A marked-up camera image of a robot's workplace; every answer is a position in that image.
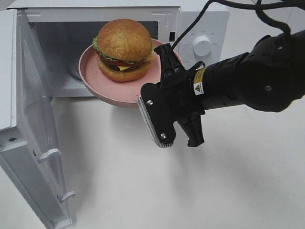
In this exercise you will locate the white microwave door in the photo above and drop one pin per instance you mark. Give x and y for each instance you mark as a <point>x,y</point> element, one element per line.
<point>29,150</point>

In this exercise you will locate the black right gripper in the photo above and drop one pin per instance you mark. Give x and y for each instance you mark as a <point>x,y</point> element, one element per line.
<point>176,83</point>

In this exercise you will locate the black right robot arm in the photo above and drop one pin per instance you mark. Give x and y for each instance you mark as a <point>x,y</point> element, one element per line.
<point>267,79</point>

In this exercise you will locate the burger with lettuce and cheese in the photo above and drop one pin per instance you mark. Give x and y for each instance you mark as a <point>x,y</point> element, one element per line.
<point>125,50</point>

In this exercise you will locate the glass microwave turntable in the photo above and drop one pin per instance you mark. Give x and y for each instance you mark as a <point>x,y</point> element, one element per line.
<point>74,74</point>

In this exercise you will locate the pink round plate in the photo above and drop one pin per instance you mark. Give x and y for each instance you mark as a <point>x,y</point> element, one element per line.
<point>118,94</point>

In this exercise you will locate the upper white power knob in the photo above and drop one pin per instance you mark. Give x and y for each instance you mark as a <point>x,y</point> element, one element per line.
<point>202,46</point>

